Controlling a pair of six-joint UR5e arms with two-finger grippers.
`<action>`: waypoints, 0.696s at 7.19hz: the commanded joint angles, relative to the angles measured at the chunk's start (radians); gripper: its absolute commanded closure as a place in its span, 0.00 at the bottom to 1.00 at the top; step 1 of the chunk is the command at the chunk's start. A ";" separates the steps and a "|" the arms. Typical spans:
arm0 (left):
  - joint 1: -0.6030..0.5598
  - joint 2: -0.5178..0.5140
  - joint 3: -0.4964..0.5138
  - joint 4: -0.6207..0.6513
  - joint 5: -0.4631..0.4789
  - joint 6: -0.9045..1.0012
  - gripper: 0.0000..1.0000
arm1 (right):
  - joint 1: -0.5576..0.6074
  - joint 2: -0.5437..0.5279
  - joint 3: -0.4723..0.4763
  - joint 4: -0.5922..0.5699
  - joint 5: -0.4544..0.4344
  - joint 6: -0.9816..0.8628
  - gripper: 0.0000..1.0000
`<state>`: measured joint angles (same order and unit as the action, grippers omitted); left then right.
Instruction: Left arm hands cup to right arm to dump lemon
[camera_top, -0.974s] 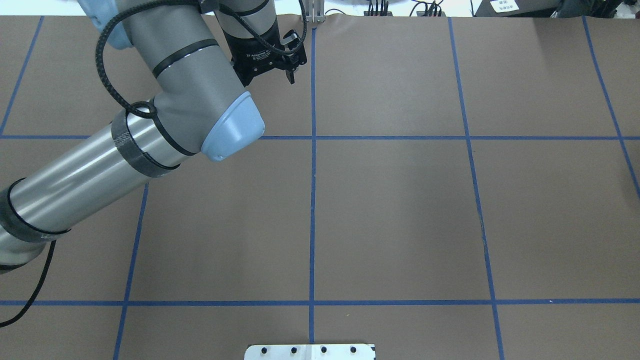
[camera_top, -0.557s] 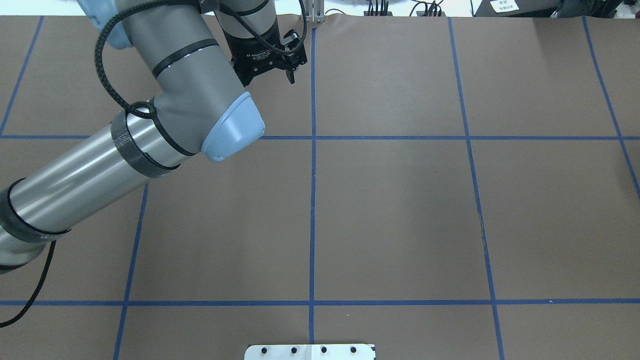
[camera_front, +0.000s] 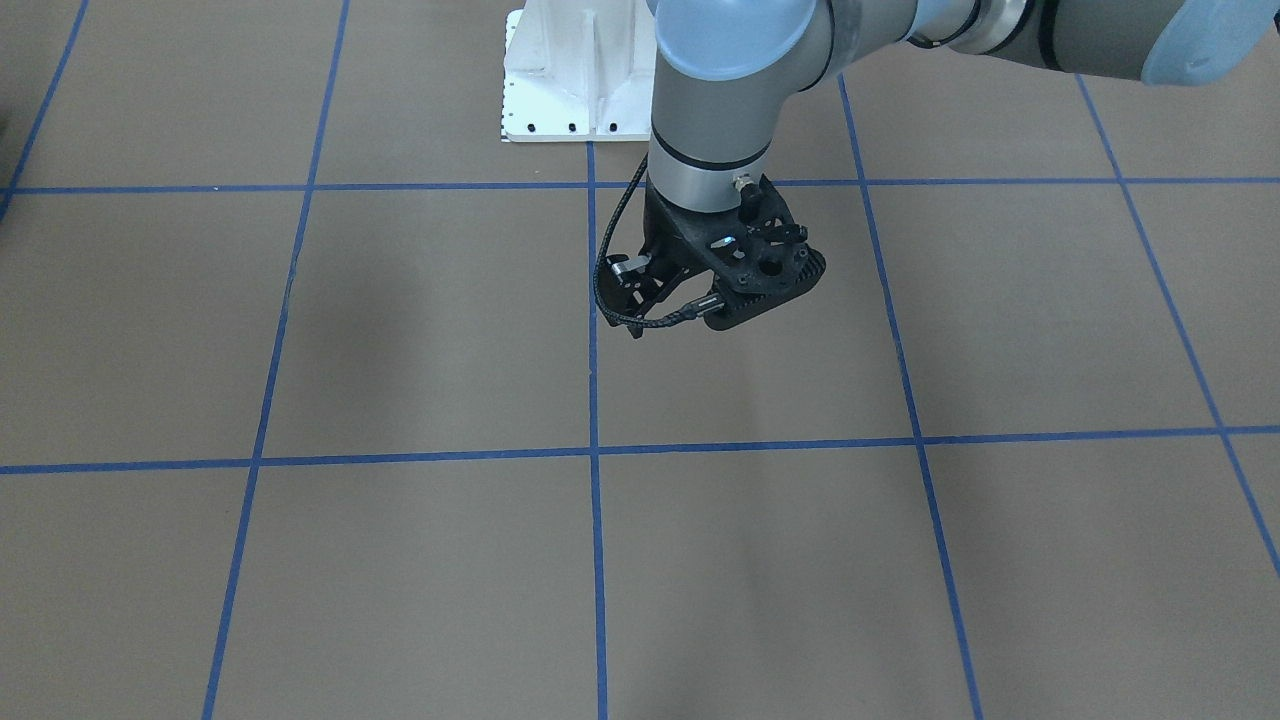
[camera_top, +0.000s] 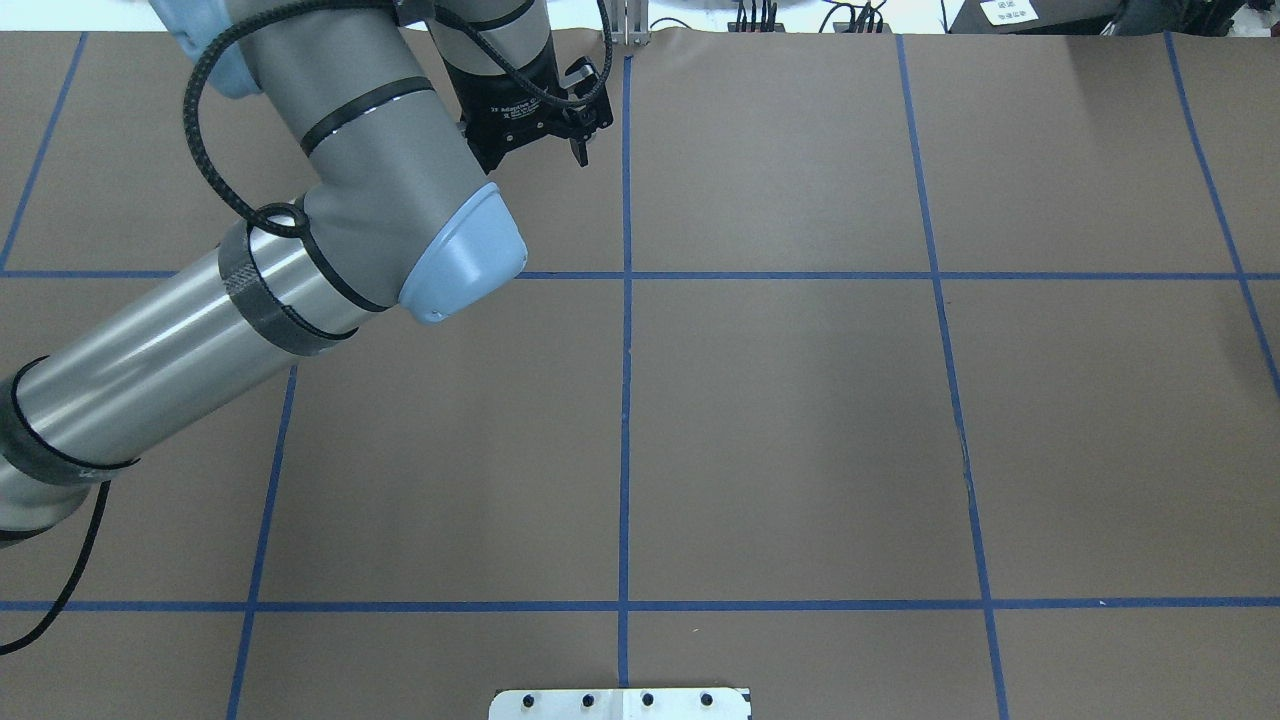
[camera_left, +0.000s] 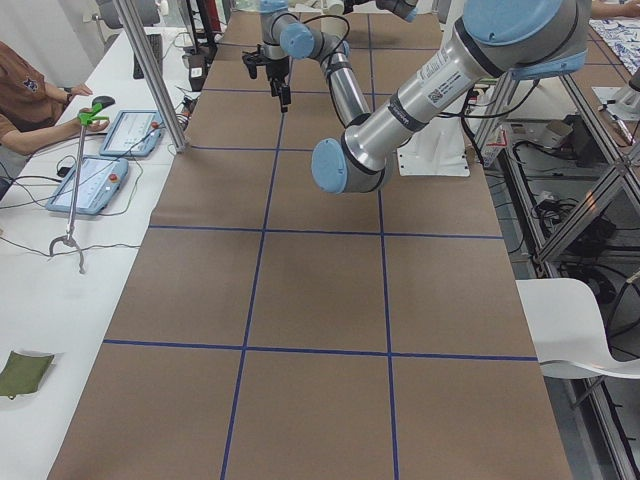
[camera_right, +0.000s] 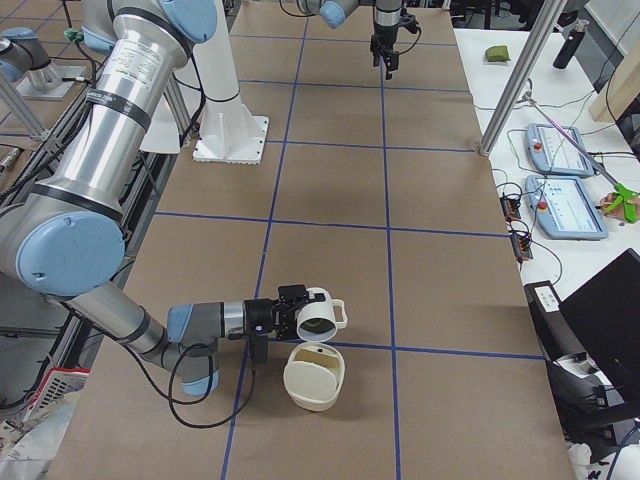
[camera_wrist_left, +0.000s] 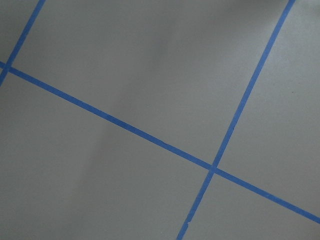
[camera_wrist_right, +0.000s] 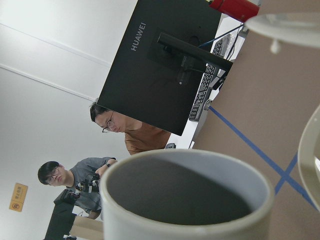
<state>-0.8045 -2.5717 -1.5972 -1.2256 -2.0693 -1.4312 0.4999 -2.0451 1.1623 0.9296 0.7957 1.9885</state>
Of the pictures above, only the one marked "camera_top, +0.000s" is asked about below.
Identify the aluminium frame post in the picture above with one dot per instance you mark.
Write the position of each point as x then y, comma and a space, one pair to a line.
635, 18

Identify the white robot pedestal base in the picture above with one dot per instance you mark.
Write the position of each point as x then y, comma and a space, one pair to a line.
623, 703

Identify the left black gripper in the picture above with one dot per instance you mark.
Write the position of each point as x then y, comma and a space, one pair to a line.
508, 112

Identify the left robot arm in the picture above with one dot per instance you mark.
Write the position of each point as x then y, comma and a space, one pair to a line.
403, 109

